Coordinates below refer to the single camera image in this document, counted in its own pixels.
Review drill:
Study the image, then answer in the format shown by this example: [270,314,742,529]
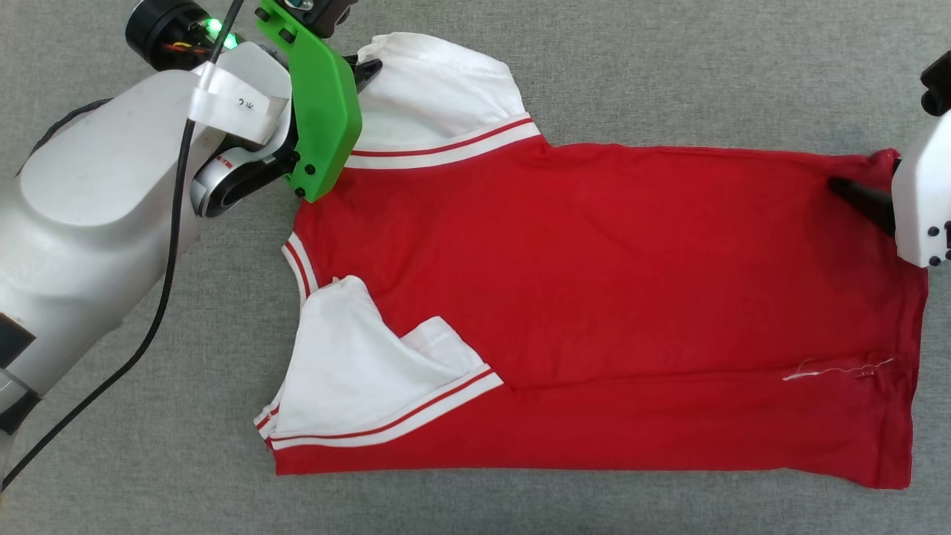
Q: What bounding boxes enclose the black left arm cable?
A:
[0,0,247,493]

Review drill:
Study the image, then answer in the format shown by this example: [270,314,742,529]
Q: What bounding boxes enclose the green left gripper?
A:
[255,0,383,204]

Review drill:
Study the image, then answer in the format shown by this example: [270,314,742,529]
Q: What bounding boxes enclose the white paper cable tag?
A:
[187,63,294,146]

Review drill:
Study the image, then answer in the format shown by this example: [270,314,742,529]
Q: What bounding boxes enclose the grey fabric padded surface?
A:
[0,0,951,535]

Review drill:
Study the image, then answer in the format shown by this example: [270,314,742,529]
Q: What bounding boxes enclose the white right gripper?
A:
[828,111,951,269]

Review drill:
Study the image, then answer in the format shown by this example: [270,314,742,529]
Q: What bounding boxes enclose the red and white t-shirt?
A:
[254,32,929,490]

